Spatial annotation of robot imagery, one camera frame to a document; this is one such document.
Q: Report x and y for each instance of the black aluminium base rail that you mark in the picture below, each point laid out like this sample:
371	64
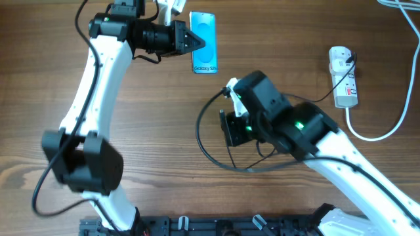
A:
166	226

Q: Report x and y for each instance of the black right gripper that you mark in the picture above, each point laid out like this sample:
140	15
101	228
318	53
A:
230	124

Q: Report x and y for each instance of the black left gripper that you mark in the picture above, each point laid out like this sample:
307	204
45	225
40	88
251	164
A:
178	33

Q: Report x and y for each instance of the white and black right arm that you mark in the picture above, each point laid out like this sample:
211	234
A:
305	132

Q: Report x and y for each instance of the smartphone with cyan screen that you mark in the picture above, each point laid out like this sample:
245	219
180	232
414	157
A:
204	60

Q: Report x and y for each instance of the white charger adapter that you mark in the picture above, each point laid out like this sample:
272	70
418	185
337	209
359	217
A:
340	60

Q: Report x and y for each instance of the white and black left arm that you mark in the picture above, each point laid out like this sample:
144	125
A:
79	152

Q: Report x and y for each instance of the white power strip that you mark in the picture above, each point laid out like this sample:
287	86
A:
345	92

